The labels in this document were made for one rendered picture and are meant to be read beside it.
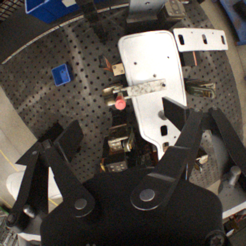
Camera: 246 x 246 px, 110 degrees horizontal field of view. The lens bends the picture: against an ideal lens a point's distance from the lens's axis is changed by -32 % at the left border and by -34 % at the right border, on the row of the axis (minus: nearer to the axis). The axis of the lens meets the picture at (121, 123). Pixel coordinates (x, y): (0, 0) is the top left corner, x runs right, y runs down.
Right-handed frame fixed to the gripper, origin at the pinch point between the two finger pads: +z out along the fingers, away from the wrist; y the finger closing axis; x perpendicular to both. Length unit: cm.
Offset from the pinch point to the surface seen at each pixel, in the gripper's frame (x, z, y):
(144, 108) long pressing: -8.4, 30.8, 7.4
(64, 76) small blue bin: 16, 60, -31
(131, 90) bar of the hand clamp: 0.5, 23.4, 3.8
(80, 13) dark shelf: 33.2, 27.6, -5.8
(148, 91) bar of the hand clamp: -1.1, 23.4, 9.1
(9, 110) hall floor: 17, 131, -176
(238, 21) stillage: 66, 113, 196
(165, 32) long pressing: 18.6, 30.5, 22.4
